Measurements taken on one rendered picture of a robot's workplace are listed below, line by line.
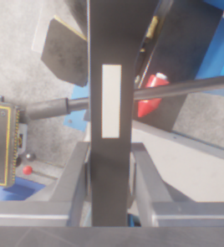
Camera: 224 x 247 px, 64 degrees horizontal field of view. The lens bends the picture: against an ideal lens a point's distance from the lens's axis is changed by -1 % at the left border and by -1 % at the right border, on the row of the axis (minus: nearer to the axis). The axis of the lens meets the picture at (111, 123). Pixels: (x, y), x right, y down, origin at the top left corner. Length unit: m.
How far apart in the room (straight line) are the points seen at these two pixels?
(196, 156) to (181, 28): 0.35
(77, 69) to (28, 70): 1.16
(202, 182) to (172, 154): 0.12
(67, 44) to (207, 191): 0.60
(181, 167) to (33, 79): 1.48
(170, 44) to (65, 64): 0.33
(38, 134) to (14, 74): 0.57
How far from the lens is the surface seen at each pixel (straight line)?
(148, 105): 0.50
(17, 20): 1.83
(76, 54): 0.63
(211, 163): 0.55
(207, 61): 0.62
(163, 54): 0.56
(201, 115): 1.86
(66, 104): 0.27
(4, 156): 1.64
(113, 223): 0.17
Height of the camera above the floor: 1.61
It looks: 75 degrees down
